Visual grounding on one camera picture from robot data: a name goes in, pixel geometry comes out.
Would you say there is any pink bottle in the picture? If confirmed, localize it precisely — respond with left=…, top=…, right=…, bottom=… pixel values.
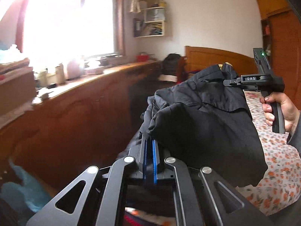
left=67, top=60, right=81, bottom=79

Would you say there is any person's right hand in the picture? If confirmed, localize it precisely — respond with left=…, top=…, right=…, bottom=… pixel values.
left=260, top=92, right=301, bottom=136

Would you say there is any white paper bag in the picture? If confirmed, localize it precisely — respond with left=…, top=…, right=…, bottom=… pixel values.
left=146, top=8, right=164, bottom=21

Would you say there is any brown box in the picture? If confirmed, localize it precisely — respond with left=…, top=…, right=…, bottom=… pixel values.
left=0, top=56, right=36, bottom=117

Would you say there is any person's right forearm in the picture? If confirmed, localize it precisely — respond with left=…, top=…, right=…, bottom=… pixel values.
left=286, top=111, right=301, bottom=158

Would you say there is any wooden slatted wardrobe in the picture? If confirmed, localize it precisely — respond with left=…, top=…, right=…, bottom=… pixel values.
left=256, top=0, right=298, bottom=59

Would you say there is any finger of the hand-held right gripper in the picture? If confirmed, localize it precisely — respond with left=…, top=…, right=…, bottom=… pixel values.
left=223, top=76, right=242, bottom=88

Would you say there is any bed with floral sheet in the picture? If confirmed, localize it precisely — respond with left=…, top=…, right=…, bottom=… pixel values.
left=235, top=91, right=301, bottom=217

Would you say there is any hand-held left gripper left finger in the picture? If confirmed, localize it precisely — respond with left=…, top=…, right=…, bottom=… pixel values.
left=26, top=133, right=152, bottom=226

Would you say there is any window with wooden frame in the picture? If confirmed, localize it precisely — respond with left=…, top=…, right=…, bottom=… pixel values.
left=0, top=0, right=125, bottom=62

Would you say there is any tissue box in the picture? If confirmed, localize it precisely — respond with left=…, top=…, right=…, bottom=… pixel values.
left=84, top=61, right=104, bottom=74

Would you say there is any wooden bed headboard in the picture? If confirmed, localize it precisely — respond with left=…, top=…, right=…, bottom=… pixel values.
left=185, top=45, right=259, bottom=80

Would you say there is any black double-breasted coat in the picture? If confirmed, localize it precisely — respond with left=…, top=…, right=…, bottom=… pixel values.
left=140, top=63, right=269, bottom=187

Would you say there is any blue plastic bag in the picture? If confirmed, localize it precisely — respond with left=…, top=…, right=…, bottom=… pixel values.
left=0, top=162, right=53, bottom=215

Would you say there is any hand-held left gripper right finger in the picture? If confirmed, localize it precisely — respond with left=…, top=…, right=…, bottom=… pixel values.
left=152, top=138, right=279, bottom=226

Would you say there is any black backpack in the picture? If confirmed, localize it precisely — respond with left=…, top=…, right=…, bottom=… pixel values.
left=162, top=54, right=182, bottom=76

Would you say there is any white wall shelf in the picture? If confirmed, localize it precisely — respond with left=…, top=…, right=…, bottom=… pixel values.
left=133, top=0, right=166, bottom=38

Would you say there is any long wooden desk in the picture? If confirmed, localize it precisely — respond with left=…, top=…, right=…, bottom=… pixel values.
left=0, top=60, right=163, bottom=193

